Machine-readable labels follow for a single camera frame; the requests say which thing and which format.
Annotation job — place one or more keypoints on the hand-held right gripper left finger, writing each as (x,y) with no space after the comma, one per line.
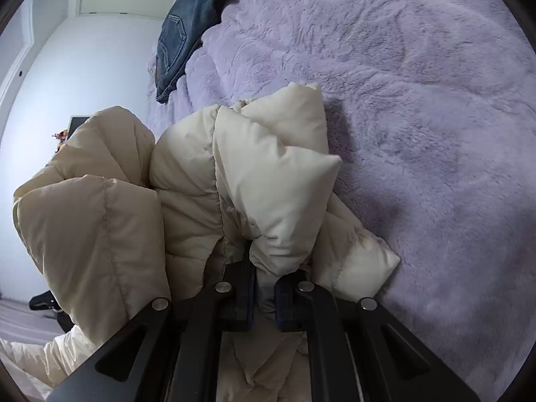
(250,301)

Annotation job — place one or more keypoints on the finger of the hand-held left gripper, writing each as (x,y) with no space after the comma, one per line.
(42,300)

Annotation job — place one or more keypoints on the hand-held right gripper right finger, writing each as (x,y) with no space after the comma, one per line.
(283,303)

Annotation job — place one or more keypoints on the cream puffer jacket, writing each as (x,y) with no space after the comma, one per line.
(251,176)

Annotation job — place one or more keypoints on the small red ornament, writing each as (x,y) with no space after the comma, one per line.
(62,137)

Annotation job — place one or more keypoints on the dark framed screen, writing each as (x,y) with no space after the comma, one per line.
(77,125)

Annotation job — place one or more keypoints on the purple plush blanket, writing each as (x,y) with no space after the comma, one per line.
(418,134)

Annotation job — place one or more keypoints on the blue denim jeans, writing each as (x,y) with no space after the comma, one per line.
(180,37)

